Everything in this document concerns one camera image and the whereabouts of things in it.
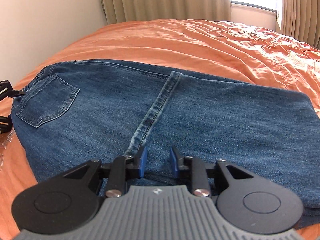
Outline blue denim jeans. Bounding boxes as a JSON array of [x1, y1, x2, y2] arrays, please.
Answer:
[[11, 59, 319, 227]]

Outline orange bed sheet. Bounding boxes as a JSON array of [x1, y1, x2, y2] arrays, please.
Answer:
[[0, 18, 320, 240]]

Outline beige curtain left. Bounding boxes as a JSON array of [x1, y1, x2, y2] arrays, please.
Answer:
[[102, 0, 231, 24]]

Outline beige curtain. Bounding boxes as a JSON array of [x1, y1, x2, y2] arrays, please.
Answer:
[[276, 0, 319, 48], [102, 0, 231, 24]]

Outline beige curtain right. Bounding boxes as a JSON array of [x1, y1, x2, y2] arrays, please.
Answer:
[[276, 0, 319, 48]]

